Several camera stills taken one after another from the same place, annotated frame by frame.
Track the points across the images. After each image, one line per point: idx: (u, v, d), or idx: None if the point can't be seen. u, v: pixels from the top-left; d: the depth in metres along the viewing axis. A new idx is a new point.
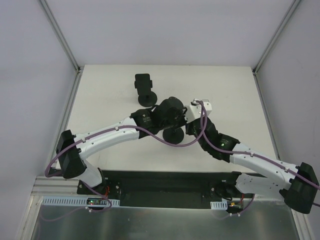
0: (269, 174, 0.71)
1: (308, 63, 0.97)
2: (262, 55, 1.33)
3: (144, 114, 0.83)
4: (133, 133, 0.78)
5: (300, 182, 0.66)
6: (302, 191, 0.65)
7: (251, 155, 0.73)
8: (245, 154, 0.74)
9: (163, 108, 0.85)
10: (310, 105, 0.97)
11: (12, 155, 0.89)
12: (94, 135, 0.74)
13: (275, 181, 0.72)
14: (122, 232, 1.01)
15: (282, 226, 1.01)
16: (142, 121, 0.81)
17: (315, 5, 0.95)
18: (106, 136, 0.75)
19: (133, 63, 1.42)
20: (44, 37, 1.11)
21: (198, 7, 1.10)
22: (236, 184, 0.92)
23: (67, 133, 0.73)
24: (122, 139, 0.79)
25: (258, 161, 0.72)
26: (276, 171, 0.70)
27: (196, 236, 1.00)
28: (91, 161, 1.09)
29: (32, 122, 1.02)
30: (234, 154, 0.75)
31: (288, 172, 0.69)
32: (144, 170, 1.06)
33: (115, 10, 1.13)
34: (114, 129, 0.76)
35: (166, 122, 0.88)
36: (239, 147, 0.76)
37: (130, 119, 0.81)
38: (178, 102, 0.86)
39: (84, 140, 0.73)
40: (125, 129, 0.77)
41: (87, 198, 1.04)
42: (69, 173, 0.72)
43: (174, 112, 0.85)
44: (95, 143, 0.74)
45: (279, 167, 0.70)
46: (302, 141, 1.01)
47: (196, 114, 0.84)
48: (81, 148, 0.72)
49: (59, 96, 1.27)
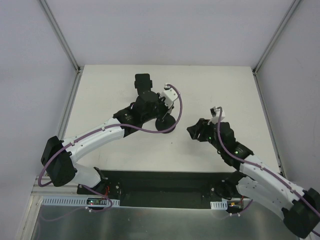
0: (275, 190, 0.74)
1: (309, 63, 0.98)
2: (262, 55, 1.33)
3: (126, 113, 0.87)
4: (119, 131, 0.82)
5: (303, 206, 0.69)
6: (303, 215, 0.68)
7: (261, 169, 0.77)
8: (255, 166, 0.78)
9: (140, 104, 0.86)
10: (310, 105, 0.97)
11: (12, 154, 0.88)
12: (82, 137, 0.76)
13: (278, 197, 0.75)
14: (122, 232, 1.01)
15: (282, 226, 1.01)
16: (126, 119, 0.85)
17: (315, 6, 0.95)
18: (94, 136, 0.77)
19: (133, 63, 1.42)
20: (44, 36, 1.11)
21: (198, 7, 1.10)
22: (238, 185, 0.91)
23: (54, 138, 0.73)
24: (109, 138, 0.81)
25: (266, 176, 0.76)
26: (282, 190, 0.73)
27: (197, 236, 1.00)
28: (92, 162, 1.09)
29: (32, 121, 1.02)
30: (245, 164, 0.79)
31: (294, 193, 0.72)
32: (144, 170, 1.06)
33: (116, 10, 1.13)
34: (101, 130, 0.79)
35: (147, 116, 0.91)
36: (251, 159, 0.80)
37: (114, 119, 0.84)
38: (154, 96, 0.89)
39: (73, 143, 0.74)
40: (112, 128, 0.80)
41: (87, 198, 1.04)
42: (59, 179, 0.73)
43: (151, 105, 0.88)
44: (84, 145, 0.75)
45: (286, 187, 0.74)
46: (303, 141, 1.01)
47: (171, 95, 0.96)
48: (71, 151, 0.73)
49: (59, 95, 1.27)
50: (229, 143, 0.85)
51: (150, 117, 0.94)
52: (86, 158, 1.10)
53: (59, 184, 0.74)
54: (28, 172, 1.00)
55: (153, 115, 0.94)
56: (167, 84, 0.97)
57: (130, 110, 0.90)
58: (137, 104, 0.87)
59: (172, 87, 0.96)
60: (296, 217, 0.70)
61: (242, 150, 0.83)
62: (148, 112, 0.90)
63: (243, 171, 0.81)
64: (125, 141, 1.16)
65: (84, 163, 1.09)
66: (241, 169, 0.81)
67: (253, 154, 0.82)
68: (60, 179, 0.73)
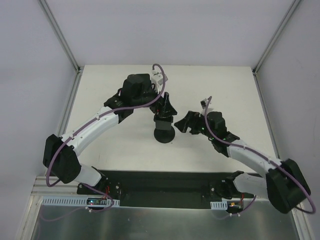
0: (256, 166, 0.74)
1: (309, 62, 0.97)
2: (262, 55, 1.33)
3: (116, 100, 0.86)
4: (114, 117, 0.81)
5: (279, 174, 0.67)
6: (275, 181, 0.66)
7: (243, 148, 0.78)
8: (238, 147, 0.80)
9: (126, 88, 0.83)
10: (310, 105, 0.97)
11: (12, 154, 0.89)
12: (80, 130, 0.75)
13: (261, 173, 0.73)
14: (122, 232, 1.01)
15: (282, 227, 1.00)
16: (116, 105, 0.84)
17: (315, 5, 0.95)
18: (91, 126, 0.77)
19: (133, 63, 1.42)
20: (43, 35, 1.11)
21: (199, 7, 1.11)
22: (236, 180, 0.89)
23: (53, 136, 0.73)
24: (106, 126, 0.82)
25: (248, 153, 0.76)
26: (261, 163, 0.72)
27: (197, 236, 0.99)
28: (92, 162, 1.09)
29: (31, 121, 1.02)
30: (230, 146, 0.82)
31: (270, 163, 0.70)
32: (144, 170, 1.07)
33: (116, 10, 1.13)
34: (96, 120, 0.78)
35: (138, 101, 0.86)
36: (238, 141, 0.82)
37: (105, 107, 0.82)
38: (138, 77, 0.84)
39: (73, 137, 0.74)
40: (106, 115, 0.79)
41: (87, 198, 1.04)
42: (67, 175, 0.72)
43: (138, 86, 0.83)
44: (84, 137, 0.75)
45: (263, 159, 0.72)
46: (303, 140, 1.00)
47: (157, 77, 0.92)
48: (73, 144, 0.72)
49: (58, 96, 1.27)
50: (220, 131, 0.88)
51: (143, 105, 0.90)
52: (86, 158, 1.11)
53: (68, 180, 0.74)
54: (28, 172, 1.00)
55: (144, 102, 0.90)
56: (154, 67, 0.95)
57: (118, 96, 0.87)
58: (124, 89, 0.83)
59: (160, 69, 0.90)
60: (271, 187, 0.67)
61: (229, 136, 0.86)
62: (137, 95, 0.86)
63: (232, 155, 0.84)
64: (125, 141, 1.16)
65: (84, 163, 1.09)
66: (229, 152, 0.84)
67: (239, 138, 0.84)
68: (69, 175, 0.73)
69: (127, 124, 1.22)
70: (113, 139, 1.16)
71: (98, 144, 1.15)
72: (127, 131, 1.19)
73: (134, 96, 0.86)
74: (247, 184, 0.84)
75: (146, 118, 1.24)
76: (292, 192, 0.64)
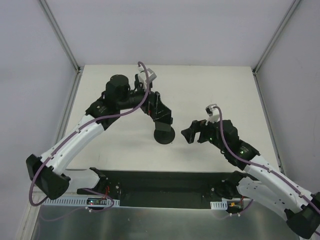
0: (282, 194, 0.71)
1: (309, 62, 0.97)
2: (262, 55, 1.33)
3: (99, 105, 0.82)
4: (96, 127, 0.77)
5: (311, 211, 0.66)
6: (308, 220, 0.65)
7: (268, 171, 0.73)
8: (262, 168, 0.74)
9: (111, 92, 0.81)
10: (310, 105, 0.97)
11: (12, 154, 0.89)
12: (59, 147, 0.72)
13: (284, 200, 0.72)
14: (122, 232, 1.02)
15: (282, 226, 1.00)
16: (99, 112, 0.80)
17: (315, 5, 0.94)
18: (71, 142, 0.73)
19: (133, 63, 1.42)
20: (43, 36, 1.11)
21: (199, 7, 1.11)
22: (238, 185, 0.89)
23: (31, 158, 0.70)
24: (89, 138, 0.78)
25: (275, 179, 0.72)
26: (290, 193, 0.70)
27: (196, 236, 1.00)
28: (91, 162, 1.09)
29: (31, 121, 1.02)
30: (251, 165, 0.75)
31: (302, 197, 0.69)
32: (144, 170, 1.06)
33: (115, 10, 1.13)
34: (76, 133, 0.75)
35: (125, 102, 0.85)
36: (257, 160, 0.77)
37: (87, 116, 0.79)
38: (122, 78, 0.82)
39: (52, 157, 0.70)
40: (87, 127, 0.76)
41: (87, 198, 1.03)
42: (55, 192, 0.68)
43: (123, 89, 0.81)
44: (64, 154, 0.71)
45: (294, 190, 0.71)
46: (303, 140, 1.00)
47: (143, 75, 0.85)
48: (53, 165, 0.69)
49: (58, 96, 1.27)
50: (233, 143, 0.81)
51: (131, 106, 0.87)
52: (86, 158, 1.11)
53: (58, 196, 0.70)
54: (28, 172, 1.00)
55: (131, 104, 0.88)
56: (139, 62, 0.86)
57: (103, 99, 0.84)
58: (108, 93, 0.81)
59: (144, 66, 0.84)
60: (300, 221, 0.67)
61: (246, 149, 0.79)
62: (122, 99, 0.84)
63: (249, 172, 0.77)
64: (125, 141, 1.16)
65: (83, 163, 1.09)
66: (246, 169, 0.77)
67: (259, 154, 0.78)
68: (55, 193, 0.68)
69: (127, 124, 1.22)
70: (113, 139, 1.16)
71: (98, 144, 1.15)
72: (127, 131, 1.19)
73: (119, 99, 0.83)
74: (253, 193, 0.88)
75: (146, 118, 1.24)
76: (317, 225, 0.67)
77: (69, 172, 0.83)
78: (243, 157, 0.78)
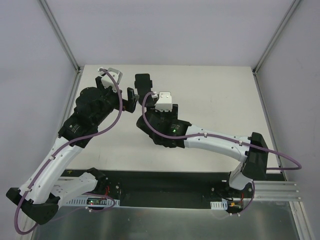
0: (225, 150, 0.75)
1: (309, 62, 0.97)
2: (262, 55, 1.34)
3: (71, 123, 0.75)
4: (72, 149, 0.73)
5: (255, 152, 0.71)
6: (253, 161, 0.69)
7: (205, 136, 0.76)
8: (199, 136, 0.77)
9: (83, 108, 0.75)
10: (310, 105, 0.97)
11: (11, 154, 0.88)
12: (36, 178, 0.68)
13: (232, 156, 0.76)
14: (122, 232, 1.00)
15: (282, 227, 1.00)
16: (73, 132, 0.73)
17: (315, 5, 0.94)
18: (48, 170, 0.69)
19: (133, 63, 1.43)
20: (43, 35, 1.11)
21: (199, 7, 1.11)
22: (229, 183, 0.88)
23: (9, 193, 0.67)
24: (67, 161, 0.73)
25: (211, 140, 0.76)
26: (232, 147, 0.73)
27: (197, 236, 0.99)
28: (92, 162, 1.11)
29: (31, 121, 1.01)
30: (188, 139, 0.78)
31: (243, 145, 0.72)
32: (143, 170, 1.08)
33: (116, 9, 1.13)
34: (50, 160, 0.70)
35: (101, 113, 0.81)
36: (191, 130, 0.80)
37: (60, 139, 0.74)
38: (93, 92, 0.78)
39: (30, 189, 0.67)
40: (62, 151, 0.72)
41: (87, 198, 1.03)
42: (44, 218, 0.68)
43: (96, 104, 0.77)
44: (42, 184, 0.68)
45: (234, 142, 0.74)
46: (303, 140, 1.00)
47: (110, 79, 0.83)
48: (32, 197, 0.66)
49: (58, 95, 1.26)
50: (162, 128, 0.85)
51: (108, 111, 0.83)
52: (87, 159, 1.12)
53: (49, 219, 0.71)
54: (30, 172, 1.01)
55: (108, 111, 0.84)
56: (99, 68, 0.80)
57: (74, 117, 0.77)
58: (80, 110, 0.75)
59: (104, 70, 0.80)
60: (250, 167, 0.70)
61: (179, 127, 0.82)
62: (98, 111, 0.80)
63: (190, 145, 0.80)
64: (125, 141, 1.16)
65: (84, 164, 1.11)
66: (187, 144, 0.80)
67: (191, 125, 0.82)
68: (46, 218, 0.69)
69: (127, 124, 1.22)
70: (114, 139, 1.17)
71: (99, 144, 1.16)
72: (127, 131, 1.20)
73: (94, 113, 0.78)
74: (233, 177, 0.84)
75: None
76: (263, 158, 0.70)
77: (60, 188, 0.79)
78: (177, 134, 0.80)
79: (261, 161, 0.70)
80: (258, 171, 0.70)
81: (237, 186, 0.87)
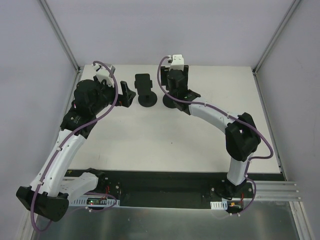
0: (216, 120, 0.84)
1: (309, 62, 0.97)
2: (262, 55, 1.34)
3: (72, 116, 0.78)
4: (77, 138, 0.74)
5: (236, 127, 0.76)
6: (231, 132, 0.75)
7: (204, 105, 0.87)
8: (200, 104, 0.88)
9: (82, 99, 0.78)
10: (310, 105, 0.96)
11: (11, 153, 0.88)
12: (46, 170, 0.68)
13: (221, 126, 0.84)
14: (122, 232, 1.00)
15: (282, 227, 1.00)
16: (75, 123, 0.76)
17: (315, 5, 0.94)
18: (57, 161, 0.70)
19: (134, 63, 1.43)
20: (43, 35, 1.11)
21: (199, 8, 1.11)
22: (228, 176, 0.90)
23: (20, 192, 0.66)
24: (74, 151, 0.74)
25: (208, 110, 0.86)
26: (220, 118, 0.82)
27: (197, 236, 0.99)
28: (92, 163, 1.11)
29: (31, 120, 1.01)
30: (192, 105, 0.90)
31: (229, 118, 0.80)
32: (143, 170, 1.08)
33: (116, 9, 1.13)
34: (58, 151, 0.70)
35: (99, 104, 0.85)
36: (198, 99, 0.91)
37: (63, 131, 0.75)
38: (89, 83, 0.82)
39: (42, 182, 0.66)
40: (68, 141, 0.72)
41: (87, 198, 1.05)
42: (56, 214, 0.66)
43: (93, 93, 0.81)
44: (54, 176, 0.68)
45: (223, 114, 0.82)
46: (304, 140, 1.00)
47: (105, 72, 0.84)
48: (46, 190, 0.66)
49: (58, 94, 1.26)
50: (180, 89, 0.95)
51: (104, 103, 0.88)
52: (87, 159, 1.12)
53: (61, 215, 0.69)
54: (30, 171, 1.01)
55: (104, 103, 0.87)
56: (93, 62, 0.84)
57: (73, 111, 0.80)
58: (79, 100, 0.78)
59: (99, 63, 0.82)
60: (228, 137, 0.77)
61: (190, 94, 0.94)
62: (95, 103, 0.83)
63: (194, 112, 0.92)
64: (125, 141, 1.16)
65: (84, 164, 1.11)
66: (190, 111, 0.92)
67: (199, 96, 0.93)
68: (58, 213, 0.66)
69: (127, 124, 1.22)
70: (114, 139, 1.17)
71: (99, 144, 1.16)
72: (127, 131, 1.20)
73: (92, 103, 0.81)
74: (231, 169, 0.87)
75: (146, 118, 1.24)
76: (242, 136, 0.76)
77: (65, 186, 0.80)
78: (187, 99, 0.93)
79: (239, 137, 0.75)
80: (235, 145, 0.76)
81: (236, 180, 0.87)
